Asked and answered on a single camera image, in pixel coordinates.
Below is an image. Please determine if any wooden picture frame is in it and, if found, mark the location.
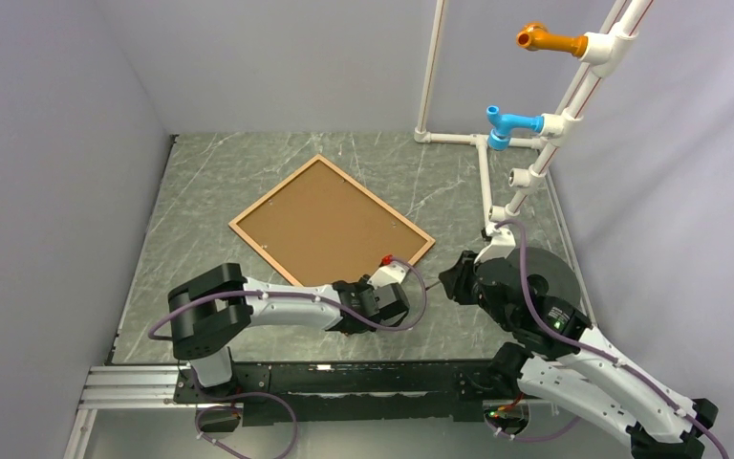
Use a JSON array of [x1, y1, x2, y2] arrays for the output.
[[228, 155, 435, 286]]

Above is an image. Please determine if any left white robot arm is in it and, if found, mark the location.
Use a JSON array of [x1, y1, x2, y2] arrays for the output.
[[148, 259, 411, 402]]

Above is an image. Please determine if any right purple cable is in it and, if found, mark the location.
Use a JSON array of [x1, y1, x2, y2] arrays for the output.
[[484, 218, 732, 459]]

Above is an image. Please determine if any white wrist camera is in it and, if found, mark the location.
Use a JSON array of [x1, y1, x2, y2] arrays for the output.
[[474, 222, 516, 265], [367, 255, 408, 289]]

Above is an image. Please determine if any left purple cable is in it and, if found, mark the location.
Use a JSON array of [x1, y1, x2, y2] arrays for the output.
[[146, 256, 430, 459]]

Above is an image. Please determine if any purple cable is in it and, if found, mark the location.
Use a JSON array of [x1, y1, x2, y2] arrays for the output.
[[484, 218, 732, 459], [146, 256, 430, 459]]

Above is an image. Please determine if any white PVC pipe stand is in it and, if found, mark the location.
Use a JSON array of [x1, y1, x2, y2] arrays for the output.
[[413, 0, 655, 223]]

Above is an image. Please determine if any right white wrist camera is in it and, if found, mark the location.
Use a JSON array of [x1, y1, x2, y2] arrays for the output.
[[474, 222, 516, 265]]

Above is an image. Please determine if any orange pipe fitting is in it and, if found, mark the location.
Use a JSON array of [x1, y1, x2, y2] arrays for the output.
[[516, 22, 589, 58]]

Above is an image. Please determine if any black round disc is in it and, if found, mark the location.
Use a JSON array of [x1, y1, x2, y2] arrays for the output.
[[526, 247, 581, 309]]

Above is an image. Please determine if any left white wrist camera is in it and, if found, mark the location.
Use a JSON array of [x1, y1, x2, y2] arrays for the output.
[[367, 255, 408, 289]]

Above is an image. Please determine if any blue pipe fitting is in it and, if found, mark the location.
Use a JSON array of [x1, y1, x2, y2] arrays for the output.
[[486, 105, 545, 151]]

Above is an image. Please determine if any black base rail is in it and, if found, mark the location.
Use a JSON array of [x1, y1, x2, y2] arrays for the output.
[[172, 359, 520, 426]]

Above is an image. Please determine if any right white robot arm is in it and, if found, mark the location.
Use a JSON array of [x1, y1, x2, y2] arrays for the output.
[[439, 248, 718, 458]]

